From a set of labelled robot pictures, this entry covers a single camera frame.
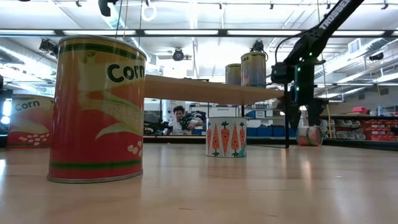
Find black table border rail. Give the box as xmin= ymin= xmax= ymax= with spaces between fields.
xmin=0 ymin=135 xmax=398 ymax=152

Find black ceiling mounted device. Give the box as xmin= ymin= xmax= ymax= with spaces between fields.
xmin=39 ymin=38 xmax=60 ymax=59

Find person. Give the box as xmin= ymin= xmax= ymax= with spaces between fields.
xmin=164 ymin=105 xmax=205 ymax=136

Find peaches can lavender label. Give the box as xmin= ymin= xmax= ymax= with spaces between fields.
xmin=224 ymin=63 xmax=243 ymax=86
xmin=240 ymin=51 xmax=267 ymax=88

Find storage rack red grey bins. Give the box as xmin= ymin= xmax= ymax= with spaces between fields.
xmin=320 ymin=113 xmax=398 ymax=142

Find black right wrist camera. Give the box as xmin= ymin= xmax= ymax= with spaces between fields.
xmin=270 ymin=62 xmax=295 ymax=85

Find round black ceiling device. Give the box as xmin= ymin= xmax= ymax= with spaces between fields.
xmin=172 ymin=48 xmax=192 ymax=62

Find black overhead camera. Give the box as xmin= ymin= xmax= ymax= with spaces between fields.
xmin=250 ymin=39 xmax=269 ymax=54

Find white storage box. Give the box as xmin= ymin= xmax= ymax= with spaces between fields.
xmin=208 ymin=106 xmax=239 ymax=118

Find black overhead rig beam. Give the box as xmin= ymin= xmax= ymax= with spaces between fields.
xmin=0 ymin=28 xmax=398 ymax=39

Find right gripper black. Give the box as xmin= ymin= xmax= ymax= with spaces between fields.
xmin=289 ymin=60 xmax=327 ymax=128

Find corn can red yellow label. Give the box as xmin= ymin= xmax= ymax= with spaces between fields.
xmin=6 ymin=90 xmax=55 ymax=151
xmin=46 ymin=34 xmax=147 ymax=184

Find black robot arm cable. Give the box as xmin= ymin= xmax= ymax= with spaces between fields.
xmin=274 ymin=29 xmax=312 ymax=65

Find wooden shelf with black frame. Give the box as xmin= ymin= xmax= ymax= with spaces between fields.
xmin=159 ymin=79 xmax=290 ymax=149

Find wooden shelf board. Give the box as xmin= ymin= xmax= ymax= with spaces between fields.
xmin=144 ymin=74 xmax=285 ymax=106

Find small carrot print can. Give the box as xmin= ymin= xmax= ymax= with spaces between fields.
xmin=205 ymin=116 xmax=248 ymax=159

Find white hanging ring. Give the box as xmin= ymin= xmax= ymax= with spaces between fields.
xmin=141 ymin=2 xmax=158 ymax=22

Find small peach print can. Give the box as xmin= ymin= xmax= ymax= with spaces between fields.
xmin=296 ymin=125 xmax=324 ymax=147

